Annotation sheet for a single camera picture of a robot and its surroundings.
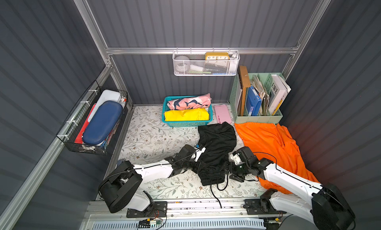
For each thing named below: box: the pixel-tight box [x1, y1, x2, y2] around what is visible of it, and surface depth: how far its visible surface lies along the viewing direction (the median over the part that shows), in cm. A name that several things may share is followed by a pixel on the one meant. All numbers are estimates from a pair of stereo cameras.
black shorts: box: [196, 121, 237, 186], surface depth 95 cm
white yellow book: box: [268, 74, 292, 115], surface depth 100 cm
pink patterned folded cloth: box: [167, 93, 212, 111], surface depth 107 cm
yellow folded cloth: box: [164, 108, 210, 122], surface depth 104 cm
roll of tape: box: [174, 55, 191, 73], surface depth 89 cm
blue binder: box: [246, 85, 262, 117], surface depth 101 cm
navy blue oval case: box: [82, 100, 124, 146], surface depth 69 cm
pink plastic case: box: [214, 104, 232, 124], surface depth 114 cm
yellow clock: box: [204, 52, 230, 61], surface depth 90 cm
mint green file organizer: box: [229, 72, 292, 124], surface depth 104 cm
